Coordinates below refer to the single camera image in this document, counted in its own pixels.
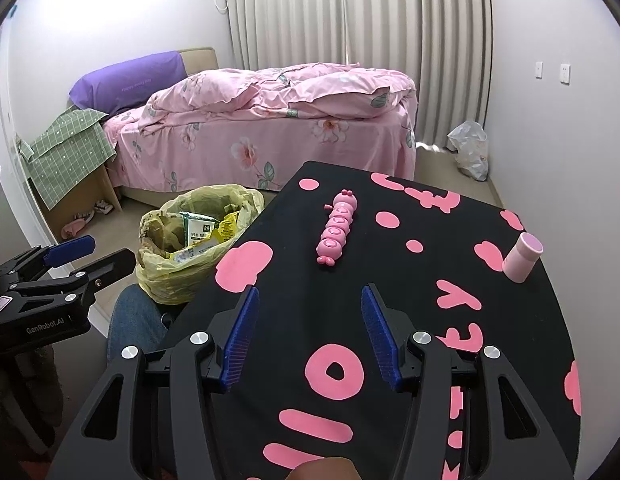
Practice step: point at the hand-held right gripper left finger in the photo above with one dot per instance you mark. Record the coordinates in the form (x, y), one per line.
(240, 340)

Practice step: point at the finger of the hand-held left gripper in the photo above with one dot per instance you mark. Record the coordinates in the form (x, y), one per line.
(105, 267)
(70, 250)

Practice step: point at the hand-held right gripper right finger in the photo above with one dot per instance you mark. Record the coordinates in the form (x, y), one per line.
(379, 340)

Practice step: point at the yellow plastic bag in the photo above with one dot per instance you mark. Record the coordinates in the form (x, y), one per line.
(185, 285)

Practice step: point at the green white wrapper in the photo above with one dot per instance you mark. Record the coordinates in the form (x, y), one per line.
(196, 227)

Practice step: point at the person's right hand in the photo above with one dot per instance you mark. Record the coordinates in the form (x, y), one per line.
(322, 470)

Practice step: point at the pink slipper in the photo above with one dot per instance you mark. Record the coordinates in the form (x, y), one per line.
(77, 225)

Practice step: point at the white sneaker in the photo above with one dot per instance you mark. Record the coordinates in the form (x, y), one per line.
(103, 207)

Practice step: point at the cardboard box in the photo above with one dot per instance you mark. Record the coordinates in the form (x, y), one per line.
(85, 195)

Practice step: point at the person's leg in jeans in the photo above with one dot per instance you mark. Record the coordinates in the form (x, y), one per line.
(135, 320)

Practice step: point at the black pink-patterned tablecloth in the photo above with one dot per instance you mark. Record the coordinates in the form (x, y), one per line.
(300, 305)

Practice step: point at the green checked cloth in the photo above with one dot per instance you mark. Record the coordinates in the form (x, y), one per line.
(65, 155)

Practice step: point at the pink caterpillar toy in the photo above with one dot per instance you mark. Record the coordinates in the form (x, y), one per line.
(337, 230)

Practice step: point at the bed with pink floral sheet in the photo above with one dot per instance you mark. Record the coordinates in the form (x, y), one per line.
(200, 160)

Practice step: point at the pink cylindrical cup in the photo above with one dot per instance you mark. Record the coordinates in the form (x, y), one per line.
(522, 260)

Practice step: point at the purple pillow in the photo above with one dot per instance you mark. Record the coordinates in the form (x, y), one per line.
(125, 82)

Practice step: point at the white plastic bag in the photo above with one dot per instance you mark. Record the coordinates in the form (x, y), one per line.
(470, 152)

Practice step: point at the beige headboard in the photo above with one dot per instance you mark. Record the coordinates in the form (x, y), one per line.
(200, 60)

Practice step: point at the pink floral duvet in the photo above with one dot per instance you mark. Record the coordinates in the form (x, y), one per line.
(270, 90)

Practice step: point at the white pleated curtain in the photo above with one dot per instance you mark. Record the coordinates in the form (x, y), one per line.
(414, 35)

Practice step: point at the white curtain wand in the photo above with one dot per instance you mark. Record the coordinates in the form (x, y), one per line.
(346, 20)

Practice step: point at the white wall switch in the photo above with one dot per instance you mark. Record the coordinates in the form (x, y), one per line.
(539, 70)

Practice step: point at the white wall socket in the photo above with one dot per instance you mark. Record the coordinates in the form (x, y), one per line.
(565, 74)

